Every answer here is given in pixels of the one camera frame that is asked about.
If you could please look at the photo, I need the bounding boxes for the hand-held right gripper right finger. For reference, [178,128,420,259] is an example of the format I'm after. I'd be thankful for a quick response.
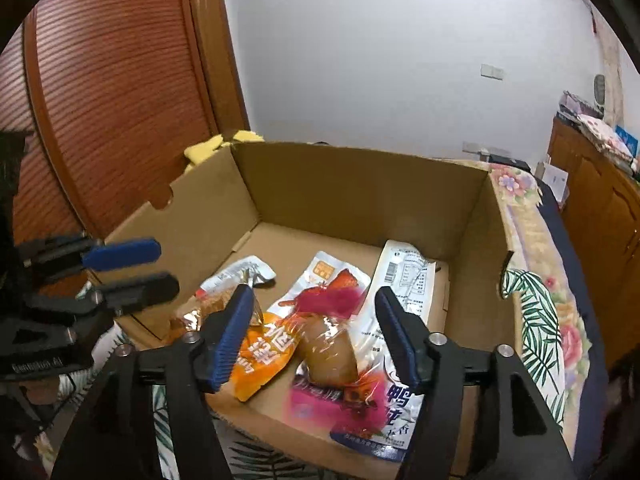
[374,286,576,480]

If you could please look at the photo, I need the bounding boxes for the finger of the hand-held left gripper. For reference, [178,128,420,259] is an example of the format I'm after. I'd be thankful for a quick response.
[27,271,181,318]
[15,237,162,281]

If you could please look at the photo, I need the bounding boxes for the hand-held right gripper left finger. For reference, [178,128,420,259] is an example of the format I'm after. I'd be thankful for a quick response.
[50,284,256,480]

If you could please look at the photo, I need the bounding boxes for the orange snack packet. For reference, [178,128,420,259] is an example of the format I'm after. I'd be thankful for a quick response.
[232,310,306,403]

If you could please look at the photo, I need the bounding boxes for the white crinkled snack packet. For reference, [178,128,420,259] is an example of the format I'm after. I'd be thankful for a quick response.
[194,255,277,306]

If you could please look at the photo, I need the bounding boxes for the pink snack packet brown filling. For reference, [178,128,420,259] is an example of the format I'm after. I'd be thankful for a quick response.
[287,282,396,428]

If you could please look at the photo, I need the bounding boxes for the white pouch blue print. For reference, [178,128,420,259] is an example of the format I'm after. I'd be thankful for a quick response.
[329,355,426,462]

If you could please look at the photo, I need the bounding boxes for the white packet red contents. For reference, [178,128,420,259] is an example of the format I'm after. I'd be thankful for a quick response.
[267,251,373,321]

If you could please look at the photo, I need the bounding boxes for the brown cardboard box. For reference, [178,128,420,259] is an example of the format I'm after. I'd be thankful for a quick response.
[90,141,516,480]

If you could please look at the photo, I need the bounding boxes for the yellow plush toy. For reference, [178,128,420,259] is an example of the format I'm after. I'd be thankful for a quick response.
[184,130,265,167]

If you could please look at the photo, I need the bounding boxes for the leaf print blanket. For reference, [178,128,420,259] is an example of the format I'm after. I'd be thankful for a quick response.
[47,267,568,480]

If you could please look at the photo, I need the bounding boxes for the wooden slatted wardrobe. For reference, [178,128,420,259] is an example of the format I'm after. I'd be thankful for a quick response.
[0,0,251,301]

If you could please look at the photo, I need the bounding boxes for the floral quilt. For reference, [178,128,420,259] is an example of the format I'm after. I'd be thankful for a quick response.
[487,160,608,466]

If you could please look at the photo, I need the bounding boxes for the white paper box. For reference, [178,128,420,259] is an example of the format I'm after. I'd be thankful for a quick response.
[537,160,570,206]

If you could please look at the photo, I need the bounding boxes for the wooden cabinet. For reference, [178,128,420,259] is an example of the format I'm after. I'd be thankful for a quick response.
[547,117,640,361]

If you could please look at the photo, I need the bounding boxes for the purple folded cloth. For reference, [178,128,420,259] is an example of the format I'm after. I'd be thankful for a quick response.
[557,91,603,123]

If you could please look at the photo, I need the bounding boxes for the blue packet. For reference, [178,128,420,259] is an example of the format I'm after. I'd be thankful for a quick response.
[615,125,640,156]

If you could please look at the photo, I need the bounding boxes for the beige hanging curtain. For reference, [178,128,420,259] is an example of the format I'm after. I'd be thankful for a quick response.
[597,10,626,126]

